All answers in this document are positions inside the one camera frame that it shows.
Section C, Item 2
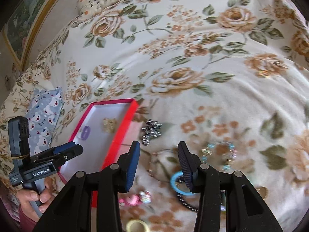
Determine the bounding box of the dark bead bracelet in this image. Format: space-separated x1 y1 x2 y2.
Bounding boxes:
175 177 199 213

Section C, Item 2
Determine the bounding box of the blue silicone ring bracelet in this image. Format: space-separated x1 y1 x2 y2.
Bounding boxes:
170 170 196 196

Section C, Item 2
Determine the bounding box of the gold square wrist watch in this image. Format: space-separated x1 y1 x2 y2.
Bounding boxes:
147 149 181 182

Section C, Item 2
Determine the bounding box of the purple hair clip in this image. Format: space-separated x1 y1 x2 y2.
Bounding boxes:
78 125 91 140

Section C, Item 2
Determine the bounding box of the pink heart hair clip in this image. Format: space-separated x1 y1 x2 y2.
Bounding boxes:
118 191 152 206

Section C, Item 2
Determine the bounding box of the pastel crystal bead bracelet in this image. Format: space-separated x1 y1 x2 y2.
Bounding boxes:
200 141 238 172

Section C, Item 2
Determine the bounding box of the silver bead chain bracelet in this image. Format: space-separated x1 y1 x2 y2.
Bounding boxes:
140 119 163 146

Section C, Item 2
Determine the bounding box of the maroon sleeve left forearm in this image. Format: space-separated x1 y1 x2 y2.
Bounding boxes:
18 205 39 232

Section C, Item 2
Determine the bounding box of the person's left hand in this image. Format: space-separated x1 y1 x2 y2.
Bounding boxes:
17 177 54 215

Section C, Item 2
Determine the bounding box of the blue bear print pillow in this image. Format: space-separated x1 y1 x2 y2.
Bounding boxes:
25 87 62 156

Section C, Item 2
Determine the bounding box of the red shallow cardboard box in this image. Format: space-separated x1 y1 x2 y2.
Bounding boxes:
57 98 140 208

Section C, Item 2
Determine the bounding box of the floral cream bed blanket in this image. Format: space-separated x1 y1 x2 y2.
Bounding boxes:
1 0 308 231

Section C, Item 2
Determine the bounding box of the yellow ring bracelet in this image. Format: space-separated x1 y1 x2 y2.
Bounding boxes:
126 219 148 232

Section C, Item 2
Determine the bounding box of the gold framed wall painting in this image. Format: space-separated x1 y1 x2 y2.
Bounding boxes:
2 0 57 71

